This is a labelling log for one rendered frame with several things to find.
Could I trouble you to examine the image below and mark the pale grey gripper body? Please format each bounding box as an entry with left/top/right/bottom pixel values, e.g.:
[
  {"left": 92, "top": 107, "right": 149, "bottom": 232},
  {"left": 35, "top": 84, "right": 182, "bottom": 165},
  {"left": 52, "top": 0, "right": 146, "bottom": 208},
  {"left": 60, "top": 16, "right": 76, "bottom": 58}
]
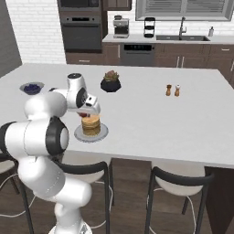
[{"left": 80, "top": 101, "right": 101, "bottom": 118}]

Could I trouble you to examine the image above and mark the stack of brown pancakes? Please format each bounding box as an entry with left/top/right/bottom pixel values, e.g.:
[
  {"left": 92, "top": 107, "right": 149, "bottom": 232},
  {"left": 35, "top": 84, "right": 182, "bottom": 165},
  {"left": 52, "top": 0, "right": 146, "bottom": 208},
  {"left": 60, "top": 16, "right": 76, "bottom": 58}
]
[{"left": 80, "top": 114, "right": 102, "bottom": 137}]

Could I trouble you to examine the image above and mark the grey round plate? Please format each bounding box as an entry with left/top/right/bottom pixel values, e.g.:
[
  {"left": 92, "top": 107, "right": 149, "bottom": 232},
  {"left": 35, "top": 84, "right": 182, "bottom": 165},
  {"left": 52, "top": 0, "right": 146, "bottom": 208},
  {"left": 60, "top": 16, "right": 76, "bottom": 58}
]
[{"left": 73, "top": 122, "right": 110, "bottom": 144}]

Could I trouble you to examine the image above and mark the black plant pot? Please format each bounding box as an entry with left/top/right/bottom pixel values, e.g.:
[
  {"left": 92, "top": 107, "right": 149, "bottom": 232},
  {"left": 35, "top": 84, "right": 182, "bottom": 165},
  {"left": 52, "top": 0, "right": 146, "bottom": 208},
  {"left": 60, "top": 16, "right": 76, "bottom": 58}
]
[{"left": 100, "top": 78, "right": 122, "bottom": 93}]

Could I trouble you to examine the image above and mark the green brown succulent plant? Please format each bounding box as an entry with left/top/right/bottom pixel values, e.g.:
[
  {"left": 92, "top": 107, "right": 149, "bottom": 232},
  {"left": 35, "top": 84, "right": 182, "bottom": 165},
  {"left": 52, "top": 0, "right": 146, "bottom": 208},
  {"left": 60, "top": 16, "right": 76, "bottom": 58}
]
[{"left": 103, "top": 69, "right": 120, "bottom": 83}]

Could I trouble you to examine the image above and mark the black stool with white seat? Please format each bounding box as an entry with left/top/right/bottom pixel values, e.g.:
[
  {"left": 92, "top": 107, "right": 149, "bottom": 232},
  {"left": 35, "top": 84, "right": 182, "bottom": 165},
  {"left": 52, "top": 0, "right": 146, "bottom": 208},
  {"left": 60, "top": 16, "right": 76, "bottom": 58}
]
[
  {"left": 50, "top": 150, "right": 116, "bottom": 234},
  {"left": 0, "top": 151, "right": 35, "bottom": 234},
  {"left": 144, "top": 161, "right": 216, "bottom": 234}
]

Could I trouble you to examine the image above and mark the pile of blueberries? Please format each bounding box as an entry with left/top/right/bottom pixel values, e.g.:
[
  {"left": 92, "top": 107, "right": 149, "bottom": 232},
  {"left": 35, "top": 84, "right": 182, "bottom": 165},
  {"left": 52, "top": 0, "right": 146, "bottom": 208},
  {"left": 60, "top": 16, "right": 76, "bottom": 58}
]
[{"left": 24, "top": 83, "right": 42, "bottom": 94}]

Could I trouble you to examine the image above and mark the grey dishwasher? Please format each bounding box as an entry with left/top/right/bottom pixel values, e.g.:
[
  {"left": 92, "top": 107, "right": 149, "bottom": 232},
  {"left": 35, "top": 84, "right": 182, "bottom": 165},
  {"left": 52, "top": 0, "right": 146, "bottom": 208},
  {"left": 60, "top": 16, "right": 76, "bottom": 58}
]
[{"left": 120, "top": 43, "right": 156, "bottom": 68}]

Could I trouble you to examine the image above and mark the grey bowl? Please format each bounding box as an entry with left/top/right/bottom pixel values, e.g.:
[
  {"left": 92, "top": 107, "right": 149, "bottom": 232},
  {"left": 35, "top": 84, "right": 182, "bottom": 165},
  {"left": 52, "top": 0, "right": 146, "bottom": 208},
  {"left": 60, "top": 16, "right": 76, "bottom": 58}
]
[{"left": 19, "top": 81, "right": 46, "bottom": 96}]

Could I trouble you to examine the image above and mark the silver coffee machine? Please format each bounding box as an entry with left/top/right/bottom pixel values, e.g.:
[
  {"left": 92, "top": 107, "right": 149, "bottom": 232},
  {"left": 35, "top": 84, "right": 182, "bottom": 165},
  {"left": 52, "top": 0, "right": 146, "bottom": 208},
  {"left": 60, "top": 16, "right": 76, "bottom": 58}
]
[{"left": 112, "top": 14, "right": 131, "bottom": 39}]

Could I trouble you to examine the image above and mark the brown white salt mill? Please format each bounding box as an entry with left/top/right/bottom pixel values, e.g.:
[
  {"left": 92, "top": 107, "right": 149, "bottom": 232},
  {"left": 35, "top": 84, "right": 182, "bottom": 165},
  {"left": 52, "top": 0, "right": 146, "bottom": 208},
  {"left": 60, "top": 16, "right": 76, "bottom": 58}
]
[{"left": 174, "top": 84, "right": 182, "bottom": 98}]

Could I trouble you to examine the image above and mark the grey sink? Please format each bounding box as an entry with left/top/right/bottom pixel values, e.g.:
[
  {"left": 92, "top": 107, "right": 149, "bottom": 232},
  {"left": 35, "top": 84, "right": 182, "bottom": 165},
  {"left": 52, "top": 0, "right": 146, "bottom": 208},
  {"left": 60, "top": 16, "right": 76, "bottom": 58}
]
[{"left": 155, "top": 34, "right": 211, "bottom": 42}]

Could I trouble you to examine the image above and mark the black microwave oven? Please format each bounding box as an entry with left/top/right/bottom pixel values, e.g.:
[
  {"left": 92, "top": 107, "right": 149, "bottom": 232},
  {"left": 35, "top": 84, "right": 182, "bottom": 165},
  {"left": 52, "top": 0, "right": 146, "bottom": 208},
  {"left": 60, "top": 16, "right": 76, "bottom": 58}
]
[{"left": 57, "top": 0, "right": 102, "bottom": 13}]

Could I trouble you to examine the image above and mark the brown cupboard run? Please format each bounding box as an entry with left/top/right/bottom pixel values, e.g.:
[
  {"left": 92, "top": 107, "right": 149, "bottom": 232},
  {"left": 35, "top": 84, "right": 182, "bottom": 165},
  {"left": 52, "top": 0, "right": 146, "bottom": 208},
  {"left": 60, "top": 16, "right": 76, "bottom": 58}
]
[{"left": 65, "top": 41, "right": 234, "bottom": 85}]

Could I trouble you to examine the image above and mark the dark grey tap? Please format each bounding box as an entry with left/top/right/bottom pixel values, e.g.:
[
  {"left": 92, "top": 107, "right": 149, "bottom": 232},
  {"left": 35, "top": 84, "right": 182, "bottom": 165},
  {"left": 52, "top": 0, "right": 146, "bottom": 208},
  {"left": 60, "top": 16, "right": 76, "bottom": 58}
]
[{"left": 178, "top": 16, "right": 187, "bottom": 41}]

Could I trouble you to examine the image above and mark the window with grey blinds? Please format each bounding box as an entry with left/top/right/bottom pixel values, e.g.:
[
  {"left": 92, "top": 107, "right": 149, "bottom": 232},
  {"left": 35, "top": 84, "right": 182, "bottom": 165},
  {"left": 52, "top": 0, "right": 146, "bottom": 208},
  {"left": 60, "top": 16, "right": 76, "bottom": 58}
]
[{"left": 134, "top": 0, "right": 234, "bottom": 22}]

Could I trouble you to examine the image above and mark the black wall oven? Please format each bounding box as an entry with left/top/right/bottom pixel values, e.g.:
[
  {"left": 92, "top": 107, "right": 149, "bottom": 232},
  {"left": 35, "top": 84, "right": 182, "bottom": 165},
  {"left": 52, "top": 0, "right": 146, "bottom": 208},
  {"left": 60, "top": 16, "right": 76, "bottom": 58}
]
[{"left": 58, "top": 11, "right": 104, "bottom": 54}]

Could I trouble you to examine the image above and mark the brown wall cupboard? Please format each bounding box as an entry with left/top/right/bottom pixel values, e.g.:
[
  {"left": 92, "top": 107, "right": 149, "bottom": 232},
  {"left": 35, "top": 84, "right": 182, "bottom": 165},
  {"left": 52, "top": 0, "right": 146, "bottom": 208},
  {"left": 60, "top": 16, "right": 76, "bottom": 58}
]
[{"left": 102, "top": 0, "right": 133, "bottom": 12}]

